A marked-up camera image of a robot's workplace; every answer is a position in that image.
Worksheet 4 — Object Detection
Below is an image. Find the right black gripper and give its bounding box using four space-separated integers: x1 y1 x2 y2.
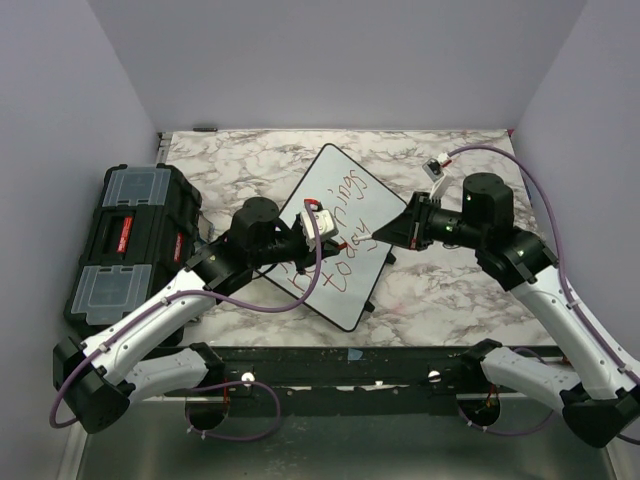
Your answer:
373 190 486 250

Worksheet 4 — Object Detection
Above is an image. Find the black framed whiteboard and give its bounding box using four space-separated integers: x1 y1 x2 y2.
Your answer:
280 144 406 332

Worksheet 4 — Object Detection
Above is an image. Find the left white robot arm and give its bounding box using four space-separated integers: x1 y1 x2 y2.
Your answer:
49 197 339 433

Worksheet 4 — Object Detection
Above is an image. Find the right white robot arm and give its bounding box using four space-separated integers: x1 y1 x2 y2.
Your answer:
372 173 639 448

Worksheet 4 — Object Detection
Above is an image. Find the black plastic toolbox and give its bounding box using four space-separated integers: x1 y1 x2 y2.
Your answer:
64 164 202 339

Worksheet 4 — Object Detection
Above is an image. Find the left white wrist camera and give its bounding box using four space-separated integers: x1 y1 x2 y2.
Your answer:
299 198 339 251

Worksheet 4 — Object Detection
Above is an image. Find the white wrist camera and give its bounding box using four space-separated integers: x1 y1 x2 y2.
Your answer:
299 198 339 251
422 152 452 201

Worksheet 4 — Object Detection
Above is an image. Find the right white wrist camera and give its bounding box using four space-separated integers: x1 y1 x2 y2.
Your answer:
422 152 452 201

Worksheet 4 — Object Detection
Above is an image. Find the black mounting rail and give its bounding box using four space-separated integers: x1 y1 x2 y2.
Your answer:
195 347 506 425

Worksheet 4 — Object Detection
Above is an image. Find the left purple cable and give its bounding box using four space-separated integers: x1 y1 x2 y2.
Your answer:
48 207 324 442

